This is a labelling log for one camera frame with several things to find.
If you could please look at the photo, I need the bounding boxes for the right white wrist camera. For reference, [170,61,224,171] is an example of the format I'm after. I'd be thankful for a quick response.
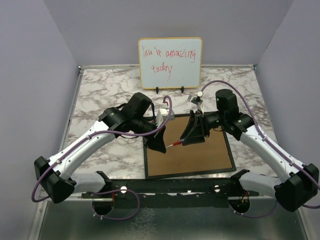
[187,91,205,114]

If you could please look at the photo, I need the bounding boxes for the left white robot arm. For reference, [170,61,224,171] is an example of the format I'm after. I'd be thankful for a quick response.
[34,92,173,204]

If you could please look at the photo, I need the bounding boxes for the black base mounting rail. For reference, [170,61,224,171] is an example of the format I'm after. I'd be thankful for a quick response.
[81,178,259,209]

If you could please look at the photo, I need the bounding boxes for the black picture frame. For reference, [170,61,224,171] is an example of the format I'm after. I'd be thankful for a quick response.
[143,127,236,179]

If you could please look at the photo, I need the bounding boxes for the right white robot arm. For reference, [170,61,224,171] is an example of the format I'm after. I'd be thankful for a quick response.
[180,89,320,212]

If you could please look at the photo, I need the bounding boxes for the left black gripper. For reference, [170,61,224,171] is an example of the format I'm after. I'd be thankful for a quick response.
[131,115,167,154]

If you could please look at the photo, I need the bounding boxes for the aluminium table edge rail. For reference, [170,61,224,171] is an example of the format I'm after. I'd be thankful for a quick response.
[58,66,84,152]

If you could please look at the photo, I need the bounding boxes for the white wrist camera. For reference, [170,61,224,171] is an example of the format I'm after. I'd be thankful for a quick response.
[155,107,170,128]
[187,91,205,114]

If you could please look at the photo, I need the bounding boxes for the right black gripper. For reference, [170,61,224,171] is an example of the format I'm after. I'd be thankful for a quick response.
[180,109,227,146]

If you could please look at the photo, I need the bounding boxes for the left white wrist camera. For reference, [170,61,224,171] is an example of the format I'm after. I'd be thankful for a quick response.
[155,107,170,128]

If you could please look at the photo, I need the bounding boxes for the black whiteboard stand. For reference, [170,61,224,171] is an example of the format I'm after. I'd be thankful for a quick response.
[155,86,185,94]

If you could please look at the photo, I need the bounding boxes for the yellow-framed whiteboard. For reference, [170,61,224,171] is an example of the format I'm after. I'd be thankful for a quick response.
[138,37,203,90]

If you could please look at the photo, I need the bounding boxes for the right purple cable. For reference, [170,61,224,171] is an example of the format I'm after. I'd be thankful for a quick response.
[198,79,320,218]

